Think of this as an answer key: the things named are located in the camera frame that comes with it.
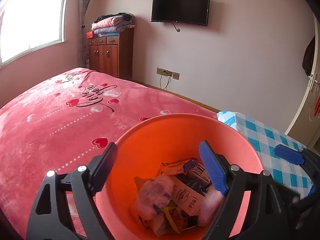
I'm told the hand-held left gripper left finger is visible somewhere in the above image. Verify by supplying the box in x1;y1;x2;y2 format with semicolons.
25;141;118;240

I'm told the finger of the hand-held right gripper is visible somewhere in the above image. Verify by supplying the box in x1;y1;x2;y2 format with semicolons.
274;144;320;180
284;184;320;231

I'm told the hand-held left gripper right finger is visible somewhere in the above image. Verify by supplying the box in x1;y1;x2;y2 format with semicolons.
199;140;292;240

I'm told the white and blue milk carton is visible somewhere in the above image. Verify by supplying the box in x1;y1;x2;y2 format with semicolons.
171;164;213;217

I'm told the orange plastic bucket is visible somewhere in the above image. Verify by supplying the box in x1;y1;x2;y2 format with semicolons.
95;113;265;240

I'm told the blue checkered tablecloth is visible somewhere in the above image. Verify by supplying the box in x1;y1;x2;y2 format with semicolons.
217;110;316;200

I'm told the white door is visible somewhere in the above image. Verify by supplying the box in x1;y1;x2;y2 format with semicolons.
285;12;320;150

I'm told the red knot decoration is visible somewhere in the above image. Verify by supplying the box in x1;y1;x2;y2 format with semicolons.
311;97;320;117

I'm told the pink heart print blanket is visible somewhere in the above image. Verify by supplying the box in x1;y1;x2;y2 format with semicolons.
0;67;220;240

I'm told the dark hanging bag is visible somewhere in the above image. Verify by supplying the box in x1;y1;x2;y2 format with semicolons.
302;36;316;77

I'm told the brown wooden cabinet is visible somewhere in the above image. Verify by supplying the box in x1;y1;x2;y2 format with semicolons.
88;27;135;80

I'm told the stack of folded blankets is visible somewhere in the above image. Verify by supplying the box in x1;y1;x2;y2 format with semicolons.
91;12;137;36

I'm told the grey checked curtain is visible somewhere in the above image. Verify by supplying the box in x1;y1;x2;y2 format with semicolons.
78;0;95;69

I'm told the bright window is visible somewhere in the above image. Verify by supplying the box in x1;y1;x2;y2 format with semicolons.
0;0;70;68

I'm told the wooden bed frame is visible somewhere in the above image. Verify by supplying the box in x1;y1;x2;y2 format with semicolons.
131;80;222;113

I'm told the silver door handle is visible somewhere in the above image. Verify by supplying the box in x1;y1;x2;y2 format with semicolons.
308;71;320;92

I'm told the wall socket power cable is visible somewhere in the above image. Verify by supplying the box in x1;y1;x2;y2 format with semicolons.
160;74;172;91

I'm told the black wall television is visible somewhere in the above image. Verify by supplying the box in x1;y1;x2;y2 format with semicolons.
151;0;210;27

